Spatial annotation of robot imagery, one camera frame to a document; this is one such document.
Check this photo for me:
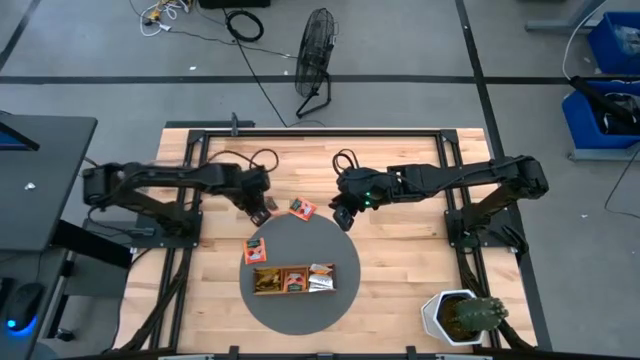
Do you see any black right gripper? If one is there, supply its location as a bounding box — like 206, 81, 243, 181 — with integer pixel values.
328, 167, 387, 233

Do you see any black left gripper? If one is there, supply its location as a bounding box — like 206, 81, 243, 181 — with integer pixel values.
234, 167, 280, 227

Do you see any red tea packet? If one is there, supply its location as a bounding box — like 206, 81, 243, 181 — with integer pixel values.
283, 271, 308, 294
288, 196, 319, 222
243, 237, 268, 266

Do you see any yellow tea packet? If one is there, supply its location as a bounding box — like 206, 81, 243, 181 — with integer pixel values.
256, 272, 282, 294
254, 268, 280, 292

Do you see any wooden compartment box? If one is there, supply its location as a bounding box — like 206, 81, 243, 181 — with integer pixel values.
252, 263, 338, 296

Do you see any round grey woven placemat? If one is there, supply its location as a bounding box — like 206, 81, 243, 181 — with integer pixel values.
239, 213, 362, 336

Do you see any white hexagonal planter pot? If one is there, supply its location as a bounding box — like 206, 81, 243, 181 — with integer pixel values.
420, 288, 489, 347

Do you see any black floor fan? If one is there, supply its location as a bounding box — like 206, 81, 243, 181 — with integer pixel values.
293, 7, 340, 120

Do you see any green cactus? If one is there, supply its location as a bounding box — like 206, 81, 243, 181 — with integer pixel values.
452, 295, 510, 332

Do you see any black desk crossbar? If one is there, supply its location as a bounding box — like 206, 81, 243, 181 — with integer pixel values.
49, 219, 134, 270

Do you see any black floor box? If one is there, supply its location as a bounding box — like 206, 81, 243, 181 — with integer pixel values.
198, 0, 272, 10

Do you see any black desk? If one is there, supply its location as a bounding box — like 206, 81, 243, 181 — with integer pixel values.
0, 112, 99, 360

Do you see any black computer mouse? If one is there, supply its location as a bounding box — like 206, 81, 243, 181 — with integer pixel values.
5, 282, 45, 332

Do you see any monitor with blue screen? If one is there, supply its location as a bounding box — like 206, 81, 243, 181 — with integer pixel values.
0, 110, 41, 153

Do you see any grey desk foot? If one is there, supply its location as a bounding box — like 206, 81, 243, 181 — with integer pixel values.
524, 0, 609, 35

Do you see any black rod across bin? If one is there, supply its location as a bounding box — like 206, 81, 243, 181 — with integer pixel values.
569, 74, 640, 124

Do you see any blue bin with plastic bag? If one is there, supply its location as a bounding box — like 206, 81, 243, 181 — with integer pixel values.
587, 10, 640, 76

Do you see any clear plastic bag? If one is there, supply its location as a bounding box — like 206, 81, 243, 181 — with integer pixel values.
613, 24, 640, 56

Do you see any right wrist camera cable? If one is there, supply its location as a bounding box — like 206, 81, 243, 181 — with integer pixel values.
332, 148, 360, 176

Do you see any black aluminium table frame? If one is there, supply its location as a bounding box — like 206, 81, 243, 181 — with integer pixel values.
114, 127, 539, 360

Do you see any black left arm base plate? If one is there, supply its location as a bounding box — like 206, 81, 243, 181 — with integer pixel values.
130, 208, 204, 250

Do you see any long black floor cable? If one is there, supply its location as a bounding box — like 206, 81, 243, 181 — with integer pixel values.
233, 38, 326, 129

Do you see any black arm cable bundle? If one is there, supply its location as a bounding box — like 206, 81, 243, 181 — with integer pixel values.
122, 247, 194, 351
457, 247, 534, 351

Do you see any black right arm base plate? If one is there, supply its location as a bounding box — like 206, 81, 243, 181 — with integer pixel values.
443, 208, 521, 250

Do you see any coiled black cable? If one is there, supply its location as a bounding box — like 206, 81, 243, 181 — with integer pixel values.
224, 8, 265, 43

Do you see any white and yellow cable bundle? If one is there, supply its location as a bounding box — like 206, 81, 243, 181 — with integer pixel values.
137, 0, 194, 37

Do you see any blue bin with cables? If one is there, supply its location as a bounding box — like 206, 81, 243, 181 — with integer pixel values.
561, 79, 640, 151

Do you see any thin black floor cable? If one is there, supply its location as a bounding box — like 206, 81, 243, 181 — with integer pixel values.
603, 147, 640, 221

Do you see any white floor cable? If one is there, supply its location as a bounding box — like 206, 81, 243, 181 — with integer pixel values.
562, 3, 599, 81

